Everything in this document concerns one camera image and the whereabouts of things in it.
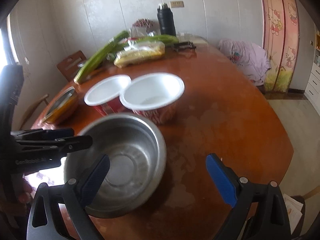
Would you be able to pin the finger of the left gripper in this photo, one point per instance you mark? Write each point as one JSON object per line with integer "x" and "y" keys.
{"x": 64, "y": 145}
{"x": 43, "y": 134}

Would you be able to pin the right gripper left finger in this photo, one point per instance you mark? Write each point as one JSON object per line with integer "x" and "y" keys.
{"x": 45, "y": 219}

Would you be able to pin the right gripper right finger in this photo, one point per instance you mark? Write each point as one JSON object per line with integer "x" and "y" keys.
{"x": 258, "y": 210}

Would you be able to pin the steel plate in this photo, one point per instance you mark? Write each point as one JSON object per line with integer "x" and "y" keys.
{"x": 60, "y": 101}

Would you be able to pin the small red white paper bowl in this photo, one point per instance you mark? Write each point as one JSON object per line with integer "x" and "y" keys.
{"x": 104, "y": 96}

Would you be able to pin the deep steel bowl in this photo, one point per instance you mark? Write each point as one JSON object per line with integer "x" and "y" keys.
{"x": 137, "y": 153}

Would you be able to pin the large red white paper bowl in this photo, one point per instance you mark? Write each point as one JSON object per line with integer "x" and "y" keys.
{"x": 154, "y": 96}

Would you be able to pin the person's left hand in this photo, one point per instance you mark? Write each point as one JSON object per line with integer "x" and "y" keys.
{"x": 15, "y": 195}

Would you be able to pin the yellow plate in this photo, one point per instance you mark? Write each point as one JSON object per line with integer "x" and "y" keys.
{"x": 64, "y": 112}

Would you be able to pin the papers on floor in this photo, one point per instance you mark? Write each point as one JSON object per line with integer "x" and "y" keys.
{"x": 294, "y": 211}

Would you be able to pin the curved wooden armchair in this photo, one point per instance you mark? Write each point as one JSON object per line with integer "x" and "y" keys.
{"x": 31, "y": 109}

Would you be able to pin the brown wooden slat chair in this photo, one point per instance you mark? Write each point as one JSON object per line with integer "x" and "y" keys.
{"x": 69, "y": 66}

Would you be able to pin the thick celery bunch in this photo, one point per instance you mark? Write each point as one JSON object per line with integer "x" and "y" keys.
{"x": 93, "y": 62}

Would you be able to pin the yellow noodles plastic bag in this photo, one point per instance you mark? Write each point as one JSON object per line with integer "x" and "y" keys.
{"x": 136, "y": 53}

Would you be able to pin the white storage shelf cabinet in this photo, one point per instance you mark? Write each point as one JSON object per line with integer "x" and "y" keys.
{"x": 312, "y": 91}

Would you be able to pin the red white chopstick bundle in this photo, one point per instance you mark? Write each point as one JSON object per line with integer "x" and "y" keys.
{"x": 143, "y": 23}

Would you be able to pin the black thermos bottle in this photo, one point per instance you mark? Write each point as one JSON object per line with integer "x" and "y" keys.
{"x": 166, "y": 20}

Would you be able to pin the pink clothes on chair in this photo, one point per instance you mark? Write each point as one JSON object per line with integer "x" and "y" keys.
{"x": 249, "y": 57}

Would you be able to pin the pink hello kitty wardrobe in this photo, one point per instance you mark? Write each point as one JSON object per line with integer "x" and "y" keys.
{"x": 281, "y": 41}

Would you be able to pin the white wall socket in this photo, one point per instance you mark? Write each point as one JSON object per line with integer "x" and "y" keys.
{"x": 176, "y": 4}

